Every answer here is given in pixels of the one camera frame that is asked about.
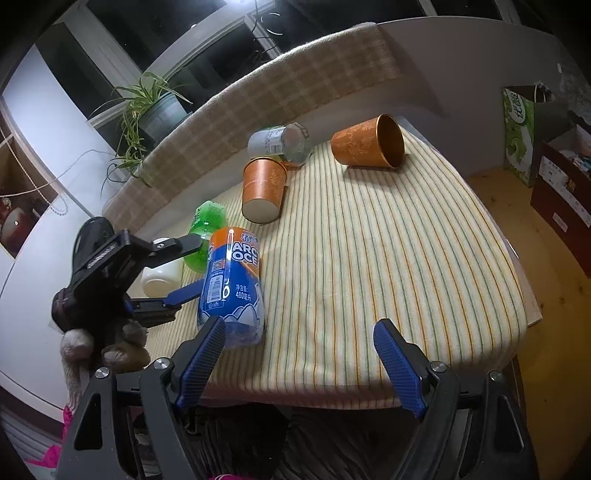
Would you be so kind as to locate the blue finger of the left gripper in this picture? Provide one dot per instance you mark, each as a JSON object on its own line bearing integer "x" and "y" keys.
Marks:
{"x": 165, "y": 251}
{"x": 152, "y": 312}

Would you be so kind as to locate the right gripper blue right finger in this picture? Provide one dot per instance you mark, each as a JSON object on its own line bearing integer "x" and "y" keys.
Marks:
{"x": 470, "y": 426}

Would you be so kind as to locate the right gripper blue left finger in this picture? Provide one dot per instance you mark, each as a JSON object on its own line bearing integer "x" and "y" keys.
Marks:
{"x": 101, "y": 444}

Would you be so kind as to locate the white plastic cup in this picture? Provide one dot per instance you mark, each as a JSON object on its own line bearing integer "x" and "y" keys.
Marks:
{"x": 161, "y": 280}

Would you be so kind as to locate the orange blue drink bottle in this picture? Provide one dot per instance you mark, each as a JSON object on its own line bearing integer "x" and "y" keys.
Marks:
{"x": 232, "y": 288}

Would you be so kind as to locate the orange paper cup near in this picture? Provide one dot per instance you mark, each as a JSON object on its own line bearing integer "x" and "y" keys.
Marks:
{"x": 263, "y": 185}

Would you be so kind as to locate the orange paper cup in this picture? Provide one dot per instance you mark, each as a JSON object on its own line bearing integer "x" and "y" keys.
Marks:
{"x": 263, "y": 185}
{"x": 374, "y": 143}

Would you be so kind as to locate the orange paper cup far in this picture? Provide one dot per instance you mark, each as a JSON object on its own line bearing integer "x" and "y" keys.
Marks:
{"x": 374, "y": 143}

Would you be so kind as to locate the gloved left hand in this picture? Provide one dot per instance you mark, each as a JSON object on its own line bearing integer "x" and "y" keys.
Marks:
{"x": 126, "y": 354}

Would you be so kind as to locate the green tea bottle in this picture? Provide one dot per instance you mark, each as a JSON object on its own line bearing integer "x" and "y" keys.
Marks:
{"x": 208, "y": 218}

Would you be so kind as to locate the potted spider plant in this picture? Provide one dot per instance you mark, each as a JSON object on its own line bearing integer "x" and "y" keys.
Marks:
{"x": 148, "y": 110}

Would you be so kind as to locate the striped yellow table cloth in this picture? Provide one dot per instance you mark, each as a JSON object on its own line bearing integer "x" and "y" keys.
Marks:
{"x": 353, "y": 246}

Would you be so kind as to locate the dark red cardboard box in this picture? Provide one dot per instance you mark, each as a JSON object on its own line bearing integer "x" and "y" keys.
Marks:
{"x": 561, "y": 193}

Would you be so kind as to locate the checkered beige sill cloth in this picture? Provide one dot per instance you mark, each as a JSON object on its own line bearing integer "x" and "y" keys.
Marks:
{"x": 280, "y": 91}

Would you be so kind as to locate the green white paper bag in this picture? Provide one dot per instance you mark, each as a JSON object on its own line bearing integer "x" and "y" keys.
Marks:
{"x": 533, "y": 115}

